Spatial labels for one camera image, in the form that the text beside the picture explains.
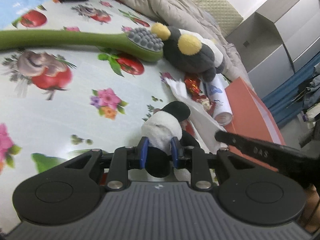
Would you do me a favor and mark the floral bed sheet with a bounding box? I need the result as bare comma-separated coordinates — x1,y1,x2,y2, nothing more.
0,0,238,235

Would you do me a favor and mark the blue star bed sheet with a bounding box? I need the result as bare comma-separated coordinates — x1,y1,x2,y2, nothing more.
0,0,48,29

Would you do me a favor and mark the dark red candy packet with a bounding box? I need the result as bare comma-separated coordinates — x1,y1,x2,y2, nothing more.
197,95,215,115

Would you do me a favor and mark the person's right hand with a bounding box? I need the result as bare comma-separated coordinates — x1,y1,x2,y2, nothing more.
299,186,319,233

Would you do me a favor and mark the cream quilted headboard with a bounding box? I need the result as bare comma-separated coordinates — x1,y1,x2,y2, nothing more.
191,0,243,36

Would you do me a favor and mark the blue curtain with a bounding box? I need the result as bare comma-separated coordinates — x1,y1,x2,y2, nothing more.
262,58,319,128

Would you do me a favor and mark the small panda plush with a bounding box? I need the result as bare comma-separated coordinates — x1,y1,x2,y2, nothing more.
142,101,200,178

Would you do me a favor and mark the green back massager brush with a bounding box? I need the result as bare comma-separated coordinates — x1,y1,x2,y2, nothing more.
1,28,164,62

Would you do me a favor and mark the red foil snack packet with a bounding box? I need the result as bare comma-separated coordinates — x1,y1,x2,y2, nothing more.
184,73,201,96

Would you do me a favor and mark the grey duvet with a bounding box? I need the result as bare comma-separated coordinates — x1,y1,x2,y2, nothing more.
119,0,253,88

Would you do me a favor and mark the pink cardboard box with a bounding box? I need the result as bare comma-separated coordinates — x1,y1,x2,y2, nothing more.
223,76,286,173

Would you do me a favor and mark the white spray can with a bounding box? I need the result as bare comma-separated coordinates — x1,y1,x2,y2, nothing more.
205,74,233,126

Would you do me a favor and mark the grey wardrobe cabinet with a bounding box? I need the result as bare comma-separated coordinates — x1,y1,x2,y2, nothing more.
226,0,320,99

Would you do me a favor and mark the grey white penguin plush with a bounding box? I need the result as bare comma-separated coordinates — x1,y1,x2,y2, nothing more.
151,23,226,82

